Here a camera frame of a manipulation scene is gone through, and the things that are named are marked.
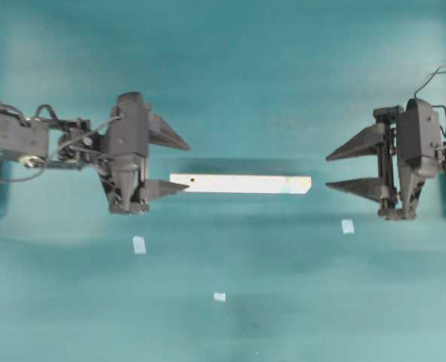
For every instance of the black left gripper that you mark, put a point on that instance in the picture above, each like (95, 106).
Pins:
(126, 144)

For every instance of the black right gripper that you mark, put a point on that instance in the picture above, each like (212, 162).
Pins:
(405, 187)

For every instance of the long wooden board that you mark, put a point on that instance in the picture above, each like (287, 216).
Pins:
(247, 184)

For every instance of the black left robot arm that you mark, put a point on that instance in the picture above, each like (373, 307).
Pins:
(44, 143)

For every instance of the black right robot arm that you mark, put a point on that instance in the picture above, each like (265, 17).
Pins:
(410, 146)

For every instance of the blue tape piece right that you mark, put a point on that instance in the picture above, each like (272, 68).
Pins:
(347, 226)

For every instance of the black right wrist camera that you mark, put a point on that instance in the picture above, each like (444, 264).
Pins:
(422, 136)

